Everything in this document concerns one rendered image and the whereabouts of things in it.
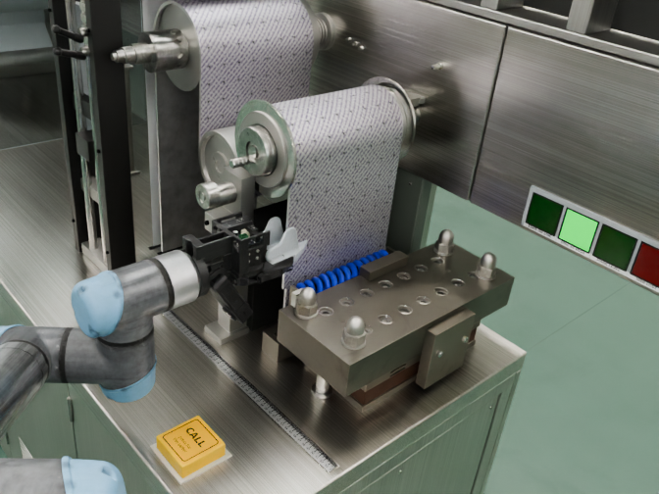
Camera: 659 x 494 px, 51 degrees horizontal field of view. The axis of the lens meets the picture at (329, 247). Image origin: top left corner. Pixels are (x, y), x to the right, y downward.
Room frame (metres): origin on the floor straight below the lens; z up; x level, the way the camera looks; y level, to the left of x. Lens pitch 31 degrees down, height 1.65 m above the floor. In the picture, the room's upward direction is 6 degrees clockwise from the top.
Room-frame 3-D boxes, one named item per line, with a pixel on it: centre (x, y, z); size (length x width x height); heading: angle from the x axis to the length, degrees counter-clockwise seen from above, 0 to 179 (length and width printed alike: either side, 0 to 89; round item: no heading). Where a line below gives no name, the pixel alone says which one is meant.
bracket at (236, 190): (0.95, 0.16, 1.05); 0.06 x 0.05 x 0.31; 135
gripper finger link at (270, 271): (0.86, 0.09, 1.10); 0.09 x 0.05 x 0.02; 134
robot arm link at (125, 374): (0.72, 0.28, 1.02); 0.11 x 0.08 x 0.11; 97
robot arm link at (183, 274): (0.77, 0.21, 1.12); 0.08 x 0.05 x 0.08; 45
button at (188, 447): (0.67, 0.16, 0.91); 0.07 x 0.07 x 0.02; 45
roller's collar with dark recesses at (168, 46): (1.11, 0.30, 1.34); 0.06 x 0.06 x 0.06; 45
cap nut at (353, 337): (0.79, -0.05, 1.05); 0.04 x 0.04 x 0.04
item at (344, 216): (0.99, -0.02, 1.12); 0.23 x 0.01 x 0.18; 135
